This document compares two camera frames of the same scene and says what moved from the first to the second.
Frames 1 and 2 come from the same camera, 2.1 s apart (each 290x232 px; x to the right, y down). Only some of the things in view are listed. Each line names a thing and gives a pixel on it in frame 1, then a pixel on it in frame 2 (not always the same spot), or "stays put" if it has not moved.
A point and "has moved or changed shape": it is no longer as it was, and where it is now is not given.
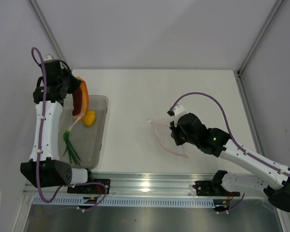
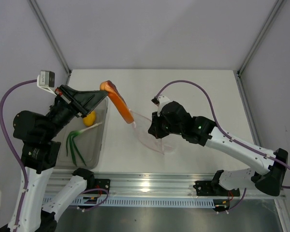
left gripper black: x=76 y=82 -> x=87 y=100
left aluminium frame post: x=49 y=30 stays put
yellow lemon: x=89 y=119 stays put
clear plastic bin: x=86 y=142 stays put
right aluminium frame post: x=278 y=5 stays put
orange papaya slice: x=80 y=100 has moved or changed shape
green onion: x=69 y=144 -> x=71 y=138
